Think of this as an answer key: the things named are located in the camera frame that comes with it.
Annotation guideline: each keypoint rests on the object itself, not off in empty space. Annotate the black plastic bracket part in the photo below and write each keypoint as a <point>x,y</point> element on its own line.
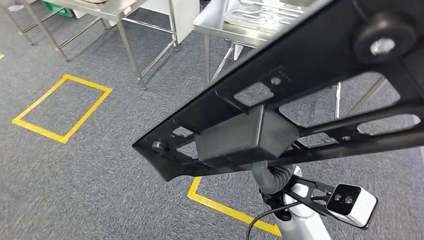
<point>232,142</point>

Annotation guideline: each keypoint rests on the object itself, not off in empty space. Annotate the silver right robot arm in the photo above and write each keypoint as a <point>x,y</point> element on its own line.
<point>304,225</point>

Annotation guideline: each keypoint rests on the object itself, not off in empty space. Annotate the stainless steel workbench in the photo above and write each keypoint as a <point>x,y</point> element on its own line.
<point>218,28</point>

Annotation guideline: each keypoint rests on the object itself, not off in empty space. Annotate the stamped grey metal plate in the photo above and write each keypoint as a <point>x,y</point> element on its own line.
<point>261,13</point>

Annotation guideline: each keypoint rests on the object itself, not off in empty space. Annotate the stainless steel table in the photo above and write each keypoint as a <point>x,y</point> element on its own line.
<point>109,10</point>

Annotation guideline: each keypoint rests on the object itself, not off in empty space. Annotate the green plastic crate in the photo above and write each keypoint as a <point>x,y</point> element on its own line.
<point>59,9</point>

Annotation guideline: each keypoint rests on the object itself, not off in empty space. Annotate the white paper scrap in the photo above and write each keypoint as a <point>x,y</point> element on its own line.
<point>16,8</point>

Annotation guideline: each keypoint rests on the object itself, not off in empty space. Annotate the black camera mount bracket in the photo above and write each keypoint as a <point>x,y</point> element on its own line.
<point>314,184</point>

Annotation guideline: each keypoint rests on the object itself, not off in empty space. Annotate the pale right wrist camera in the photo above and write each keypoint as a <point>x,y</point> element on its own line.
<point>359,207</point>

